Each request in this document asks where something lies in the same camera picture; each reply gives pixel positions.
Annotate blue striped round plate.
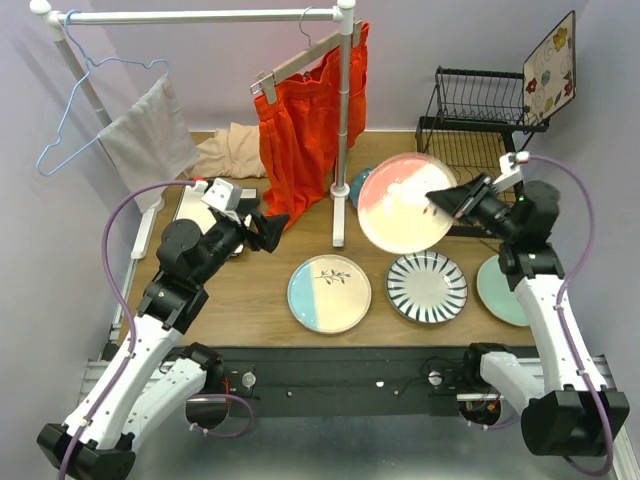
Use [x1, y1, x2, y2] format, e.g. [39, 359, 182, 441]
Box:
[385, 250, 468, 325]

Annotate blue wire hanger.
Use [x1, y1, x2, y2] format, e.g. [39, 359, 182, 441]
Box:
[36, 9, 171, 177]

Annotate black wire dish rack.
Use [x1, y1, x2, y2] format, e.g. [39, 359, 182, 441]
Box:
[414, 65, 551, 239]

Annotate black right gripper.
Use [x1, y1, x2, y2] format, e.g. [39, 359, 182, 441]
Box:
[427, 171, 522, 241]

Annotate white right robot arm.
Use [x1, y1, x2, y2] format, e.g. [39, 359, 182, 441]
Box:
[426, 175, 630, 459]

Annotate orange shorts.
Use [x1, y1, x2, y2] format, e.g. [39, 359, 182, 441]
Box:
[254, 48, 340, 226]

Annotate beige cloth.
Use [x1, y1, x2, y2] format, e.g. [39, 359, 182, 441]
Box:
[184, 123, 267, 179]

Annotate light blue round plate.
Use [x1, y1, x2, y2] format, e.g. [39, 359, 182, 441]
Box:
[287, 254, 372, 335]

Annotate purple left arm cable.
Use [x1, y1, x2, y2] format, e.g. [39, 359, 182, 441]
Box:
[55, 177, 256, 480]

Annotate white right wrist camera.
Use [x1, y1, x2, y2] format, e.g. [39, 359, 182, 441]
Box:
[492, 151, 530, 193]

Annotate teal scalloped ceramic plate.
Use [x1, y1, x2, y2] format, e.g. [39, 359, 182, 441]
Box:
[349, 167, 373, 209]

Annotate aluminium rail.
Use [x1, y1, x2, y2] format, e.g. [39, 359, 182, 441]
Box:
[81, 361, 639, 479]

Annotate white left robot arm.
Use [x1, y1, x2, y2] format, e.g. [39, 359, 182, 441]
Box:
[37, 199, 289, 479]

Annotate white clothes rack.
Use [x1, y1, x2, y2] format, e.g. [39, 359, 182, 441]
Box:
[29, 1, 350, 248]

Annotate flower pattern square plate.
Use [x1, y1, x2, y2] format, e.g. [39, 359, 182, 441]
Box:
[522, 10, 577, 127]

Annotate wooden clip hanger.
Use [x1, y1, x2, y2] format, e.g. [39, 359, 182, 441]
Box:
[249, 1, 362, 104]

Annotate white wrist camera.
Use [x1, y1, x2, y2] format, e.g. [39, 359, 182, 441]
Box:
[201, 178, 243, 224]
[492, 151, 530, 193]

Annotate floral round plate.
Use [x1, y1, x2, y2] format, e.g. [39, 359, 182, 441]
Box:
[476, 255, 530, 327]

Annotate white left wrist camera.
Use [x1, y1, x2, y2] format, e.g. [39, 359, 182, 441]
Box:
[201, 178, 243, 224]

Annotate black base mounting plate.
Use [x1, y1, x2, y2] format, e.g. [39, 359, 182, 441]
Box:
[203, 346, 497, 418]

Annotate grey towel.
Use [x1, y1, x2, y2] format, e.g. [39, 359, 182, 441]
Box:
[98, 75, 199, 192]

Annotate pink round plate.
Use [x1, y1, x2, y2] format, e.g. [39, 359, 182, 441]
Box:
[357, 152, 457, 255]

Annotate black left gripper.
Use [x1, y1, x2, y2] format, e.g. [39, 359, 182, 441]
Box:
[194, 197, 291, 286]

